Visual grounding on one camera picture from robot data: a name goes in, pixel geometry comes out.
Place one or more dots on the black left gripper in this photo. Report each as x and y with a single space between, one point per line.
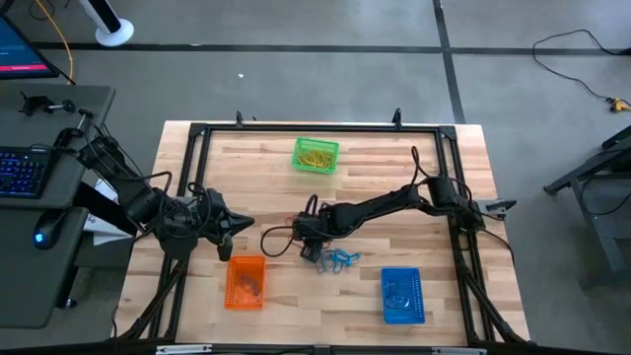
217 217

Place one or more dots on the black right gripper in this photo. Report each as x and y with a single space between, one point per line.
315 227

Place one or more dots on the red rubber band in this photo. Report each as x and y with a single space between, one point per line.
254 290
249 282

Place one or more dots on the yellow rubber band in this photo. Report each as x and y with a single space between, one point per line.
308 158
325 159
316 161

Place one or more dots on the orange plastic mesh basket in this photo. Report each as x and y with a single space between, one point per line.
234 301

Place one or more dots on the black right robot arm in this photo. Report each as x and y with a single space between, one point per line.
379 207

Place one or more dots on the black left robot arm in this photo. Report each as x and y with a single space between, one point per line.
143 202

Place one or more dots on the green plastic mesh basket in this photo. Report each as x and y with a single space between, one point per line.
301 143

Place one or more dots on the white paper sheet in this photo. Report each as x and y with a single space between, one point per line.
106 232

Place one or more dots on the blue plastic mesh basket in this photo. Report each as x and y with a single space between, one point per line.
416 315

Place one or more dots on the black computer mouse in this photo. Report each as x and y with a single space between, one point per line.
45 232

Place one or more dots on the grey desk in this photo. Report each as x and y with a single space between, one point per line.
29 276

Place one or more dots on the black backlit keyboard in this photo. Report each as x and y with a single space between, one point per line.
22 172

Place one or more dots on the white stand base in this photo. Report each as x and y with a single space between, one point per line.
116 32

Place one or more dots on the black desk clamp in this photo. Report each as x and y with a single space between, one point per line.
37 104

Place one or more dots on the desk monitor with pink bar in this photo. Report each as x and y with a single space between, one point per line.
20 49

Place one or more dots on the black aluminium table frame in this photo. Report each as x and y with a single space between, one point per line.
345 128

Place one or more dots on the silver aluminium bracket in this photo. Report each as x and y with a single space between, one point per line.
458 351
182 350

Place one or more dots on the black grey clamp bracket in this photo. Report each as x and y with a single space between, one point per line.
498 204

